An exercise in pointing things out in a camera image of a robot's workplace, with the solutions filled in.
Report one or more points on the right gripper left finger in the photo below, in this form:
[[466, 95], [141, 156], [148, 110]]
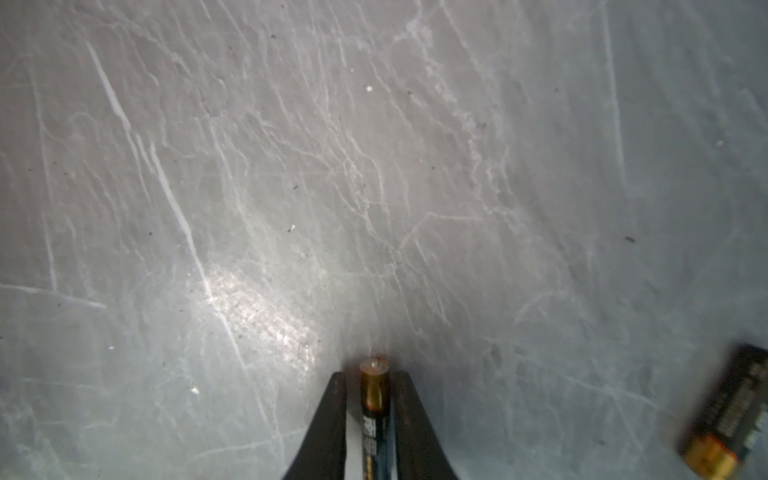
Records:
[[322, 454]]

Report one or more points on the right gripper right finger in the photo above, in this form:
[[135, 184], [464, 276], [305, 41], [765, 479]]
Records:
[[419, 454]]

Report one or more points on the battery black orange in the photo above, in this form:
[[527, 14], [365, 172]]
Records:
[[375, 403], [732, 418]]

